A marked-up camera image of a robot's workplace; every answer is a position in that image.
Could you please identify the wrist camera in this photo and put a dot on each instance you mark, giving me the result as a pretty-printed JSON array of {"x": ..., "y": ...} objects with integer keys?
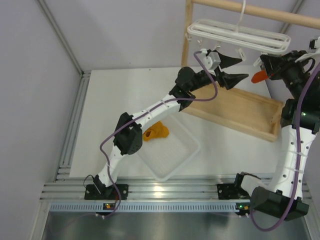
[
  {"x": 314, "y": 43},
  {"x": 210, "y": 60}
]

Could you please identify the yellow sock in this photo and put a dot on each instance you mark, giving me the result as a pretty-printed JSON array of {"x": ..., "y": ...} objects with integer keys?
[{"x": 156, "y": 131}]

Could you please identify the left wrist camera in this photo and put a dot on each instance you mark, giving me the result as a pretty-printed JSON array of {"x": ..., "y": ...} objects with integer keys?
[{"x": 210, "y": 60}]

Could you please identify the white plastic tray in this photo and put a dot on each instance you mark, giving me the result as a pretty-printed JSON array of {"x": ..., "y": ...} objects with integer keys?
[{"x": 164, "y": 157}]

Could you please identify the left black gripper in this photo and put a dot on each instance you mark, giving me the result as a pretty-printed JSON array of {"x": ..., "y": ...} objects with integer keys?
[{"x": 227, "y": 79}]

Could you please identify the slotted grey cable duct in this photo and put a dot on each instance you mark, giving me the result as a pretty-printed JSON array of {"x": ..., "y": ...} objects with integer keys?
[{"x": 145, "y": 207}]

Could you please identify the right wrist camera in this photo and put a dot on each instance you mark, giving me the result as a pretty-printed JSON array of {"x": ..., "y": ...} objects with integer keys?
[{"x": 314, "y": 43}]

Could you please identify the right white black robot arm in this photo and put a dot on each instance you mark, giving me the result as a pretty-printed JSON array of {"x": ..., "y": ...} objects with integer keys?
[{"x": 280, "y": 208}]

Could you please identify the wooden hanging rack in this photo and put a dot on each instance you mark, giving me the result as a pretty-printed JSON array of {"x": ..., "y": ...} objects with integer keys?
[{"x": 240, "y": 110}]

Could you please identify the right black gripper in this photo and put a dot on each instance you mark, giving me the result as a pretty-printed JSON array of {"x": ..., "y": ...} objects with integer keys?
[{"x": 276, "y": 65}]

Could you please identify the orange sock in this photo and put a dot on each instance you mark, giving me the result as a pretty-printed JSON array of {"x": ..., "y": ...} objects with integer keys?
[{"x": 259, "y": 77}]

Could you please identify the white clip hanger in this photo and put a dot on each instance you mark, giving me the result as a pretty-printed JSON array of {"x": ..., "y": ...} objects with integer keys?
[{"x": 234, "y": 34}]

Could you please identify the aluminium corner frame post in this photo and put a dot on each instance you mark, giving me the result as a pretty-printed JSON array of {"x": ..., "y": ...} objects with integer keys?
[{"x": 59, "y": 34}]

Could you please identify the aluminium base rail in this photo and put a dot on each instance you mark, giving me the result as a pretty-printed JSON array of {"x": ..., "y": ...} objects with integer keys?
[{"x": 197, "y": 188}]

